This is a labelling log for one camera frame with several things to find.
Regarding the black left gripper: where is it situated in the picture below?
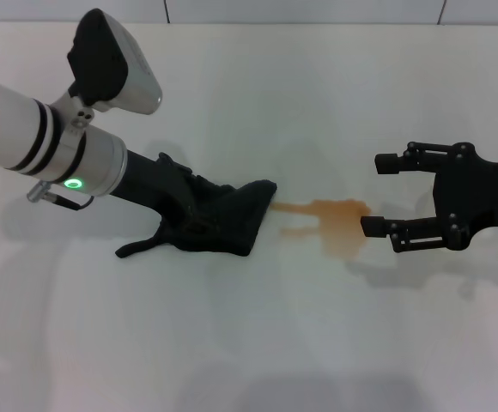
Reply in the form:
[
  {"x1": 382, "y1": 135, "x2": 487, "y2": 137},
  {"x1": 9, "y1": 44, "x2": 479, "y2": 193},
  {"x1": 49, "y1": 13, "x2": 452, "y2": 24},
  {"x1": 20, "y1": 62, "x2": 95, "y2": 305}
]
[{"x1": 114, "y1": 150, "x2": 221, "y2": 238}]

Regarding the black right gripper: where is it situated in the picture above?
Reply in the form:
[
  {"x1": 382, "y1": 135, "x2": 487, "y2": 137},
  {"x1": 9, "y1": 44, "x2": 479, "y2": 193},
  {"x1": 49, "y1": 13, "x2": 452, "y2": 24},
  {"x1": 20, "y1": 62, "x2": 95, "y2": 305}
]
[{"x1": 360, "y1": 141, "x2": 498, "y2": 254}]

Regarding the dark blue rag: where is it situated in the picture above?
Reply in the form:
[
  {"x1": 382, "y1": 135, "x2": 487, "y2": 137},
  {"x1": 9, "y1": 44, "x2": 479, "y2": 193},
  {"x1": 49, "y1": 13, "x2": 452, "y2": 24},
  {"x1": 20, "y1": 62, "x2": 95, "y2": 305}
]
[{"x1": 115, "y1": 173, "x2": 278, "y2": 258}]

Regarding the brown liquid stain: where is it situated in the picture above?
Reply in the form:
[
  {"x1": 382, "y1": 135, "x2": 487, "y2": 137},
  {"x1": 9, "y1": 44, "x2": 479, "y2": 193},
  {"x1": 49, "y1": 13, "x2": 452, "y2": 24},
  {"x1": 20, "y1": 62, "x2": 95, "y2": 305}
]
[{"x1": 270, "y1": 198, "x2": 373, "y2": 261}]

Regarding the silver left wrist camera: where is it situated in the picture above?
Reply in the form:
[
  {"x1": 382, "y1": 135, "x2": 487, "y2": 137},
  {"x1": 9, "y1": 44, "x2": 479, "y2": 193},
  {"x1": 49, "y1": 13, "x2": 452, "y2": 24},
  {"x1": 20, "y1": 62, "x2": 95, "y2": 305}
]
[{"x1": 66, "y1": 8, "x2": 163, "y2": 138}]

